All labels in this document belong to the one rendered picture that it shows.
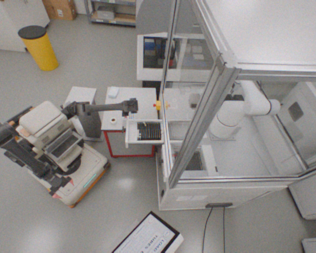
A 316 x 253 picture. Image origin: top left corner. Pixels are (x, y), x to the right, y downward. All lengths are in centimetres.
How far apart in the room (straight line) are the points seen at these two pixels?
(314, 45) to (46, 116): 131
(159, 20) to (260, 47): 131
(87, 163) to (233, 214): 183
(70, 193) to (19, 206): 68
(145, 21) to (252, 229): 249
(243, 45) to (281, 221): 241
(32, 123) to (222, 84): 107
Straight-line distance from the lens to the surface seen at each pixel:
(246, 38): 70
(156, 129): 163
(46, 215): 249
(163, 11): 184
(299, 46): 77
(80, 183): 216
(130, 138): 165
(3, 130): 93
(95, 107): 128
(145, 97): 208
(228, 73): 50
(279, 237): 274
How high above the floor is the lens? 224
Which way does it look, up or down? 54 degrees down
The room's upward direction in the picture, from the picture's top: 7 degrees clockwise
